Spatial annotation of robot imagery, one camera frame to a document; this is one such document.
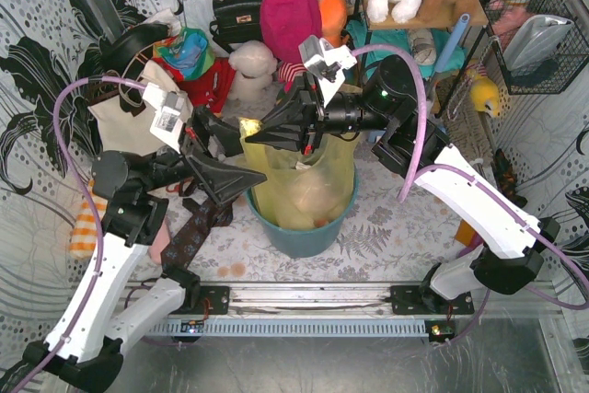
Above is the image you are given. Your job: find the teal folded cloth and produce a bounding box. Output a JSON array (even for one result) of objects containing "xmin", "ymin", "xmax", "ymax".
[{"xmin": 345, "ymin": 20, "xmax": 467, "ymax": 78}]

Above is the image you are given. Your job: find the blue lint roller mop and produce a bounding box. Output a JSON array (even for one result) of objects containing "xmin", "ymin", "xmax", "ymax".
[{"xmin": 367, "ymin": 13, "xmax": 471, "ymax": 144}]

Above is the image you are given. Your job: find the yellow plush duck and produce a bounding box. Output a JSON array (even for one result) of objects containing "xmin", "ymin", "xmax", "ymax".
[{"xmin": 466, "ymin": 63, "xmax": 500, "ymax": 118}]

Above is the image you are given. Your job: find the black hat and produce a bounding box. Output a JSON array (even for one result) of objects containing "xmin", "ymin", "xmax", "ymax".
[{"xmin": 100, "ymin": 23, "xmax": 169, "ymax": 74}]

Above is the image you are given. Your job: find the dark floral necktie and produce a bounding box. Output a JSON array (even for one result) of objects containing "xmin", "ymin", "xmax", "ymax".
[{"xmin": 160, "ymin": 198, "xmax": 234, "ymax": 274}]

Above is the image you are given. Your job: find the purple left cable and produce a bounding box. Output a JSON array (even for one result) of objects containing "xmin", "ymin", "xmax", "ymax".
[{"xmin": 0, "ymin": 75, "xmax": 153, "ymax": 393}]

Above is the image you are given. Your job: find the cream canvas tote bag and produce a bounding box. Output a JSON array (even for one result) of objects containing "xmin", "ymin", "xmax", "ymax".
[{"xmin": 89, "ymin": 61, "xmax": 181, "ymax": 156}]

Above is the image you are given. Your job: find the purple orange sock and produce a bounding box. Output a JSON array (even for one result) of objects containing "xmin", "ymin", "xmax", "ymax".
[{"xmin": 454, "ymin": 220, "xmax": 483, "ymax": 258}]

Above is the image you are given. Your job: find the pink striped plush doll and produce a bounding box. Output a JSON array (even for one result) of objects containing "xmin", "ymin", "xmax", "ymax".
[{"xmin": 277, "ymin": 63, "xmax": 306, "ymax": 92}]

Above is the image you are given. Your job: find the yellow trash bag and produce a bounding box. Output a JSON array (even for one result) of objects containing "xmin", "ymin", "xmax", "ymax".
[{"xmin": 238, "ymin": 117, "xmax": 359, "ymax": 231}]

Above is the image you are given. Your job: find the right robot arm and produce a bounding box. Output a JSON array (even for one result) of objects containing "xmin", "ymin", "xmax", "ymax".
[{"xmin": 246, "ymin": 53, "xmax": 560, "ymax": 308}]

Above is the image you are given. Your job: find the orange checkered towel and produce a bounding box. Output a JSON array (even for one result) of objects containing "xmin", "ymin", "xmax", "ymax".
[{"xmin": 68, "ymin": 197, "xmax": 98, "ymax": 260}]

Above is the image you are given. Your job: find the teal trash bin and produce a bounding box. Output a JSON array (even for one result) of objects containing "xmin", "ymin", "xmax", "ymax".
[{"xmin": 245, "ymin": 168, "xmax": 360, "ymax": 259}]

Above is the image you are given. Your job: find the beige chenille duster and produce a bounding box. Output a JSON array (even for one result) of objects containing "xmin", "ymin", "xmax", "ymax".
[{"xmin": 439, "ymin": 80, "xmax": 492, "ymax": 171}]

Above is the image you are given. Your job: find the black leather handbag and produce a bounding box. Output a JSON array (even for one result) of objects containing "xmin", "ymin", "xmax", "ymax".
[{"xmin": 209, "ymin": 0, "xmax": 263, "ymax": 53}]

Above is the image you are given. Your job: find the colorful printed scarf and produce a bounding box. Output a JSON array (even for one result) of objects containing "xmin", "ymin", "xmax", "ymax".
[{"xmin": 152, "ymin": 28, "xmax": 215, "ymax": 83}]

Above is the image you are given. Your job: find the aluminium rail base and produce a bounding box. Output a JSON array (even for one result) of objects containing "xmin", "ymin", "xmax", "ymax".
[{"xmin": 68, "ymin": 280, "xmax": 562, "ymax": 343}]

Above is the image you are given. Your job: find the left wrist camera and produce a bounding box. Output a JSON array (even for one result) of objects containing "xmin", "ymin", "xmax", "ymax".
[{"xmin": 142, "ymin": 83, "xmax": 192, "ymax": 153}]

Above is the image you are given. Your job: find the black wire basket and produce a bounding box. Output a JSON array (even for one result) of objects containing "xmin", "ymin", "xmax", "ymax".
[{"xmin": 480, "ymin": 0, "xmax": 588, "ymax": 95}]

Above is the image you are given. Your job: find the red cloth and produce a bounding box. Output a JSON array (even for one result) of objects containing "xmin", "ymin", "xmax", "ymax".
[{"xmin": 160, "ymin": 58, "xmax": 236, "ymax": 117}]

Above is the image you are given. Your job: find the orange plush toy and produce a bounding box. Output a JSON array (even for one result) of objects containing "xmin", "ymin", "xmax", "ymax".
[{"xmin": 318, "ymin": 0, "xmax": 347, "ymax": 48}]

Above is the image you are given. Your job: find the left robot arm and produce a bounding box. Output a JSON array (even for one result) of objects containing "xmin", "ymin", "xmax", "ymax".
[{"xmin": 22, "ymin": 107, "xmax": 265, "ymax": 392}]

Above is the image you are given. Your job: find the magenta felt bag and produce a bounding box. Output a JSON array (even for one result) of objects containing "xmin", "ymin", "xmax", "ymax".
[{"xmin": 260, "ymin": 0, "xmax": 321, "ymax": 64}]

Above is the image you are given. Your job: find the silver foil pouch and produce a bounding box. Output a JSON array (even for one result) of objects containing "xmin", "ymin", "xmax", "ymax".
[{"xmin": 502, "ymin": 15, "xmax": 574, "ymax": 71}]

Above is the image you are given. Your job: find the cream plush sheep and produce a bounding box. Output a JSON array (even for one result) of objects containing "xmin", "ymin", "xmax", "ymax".
[{"xmin": 228, "ymin": 40, "xmax": 278, "ymax": 102}]

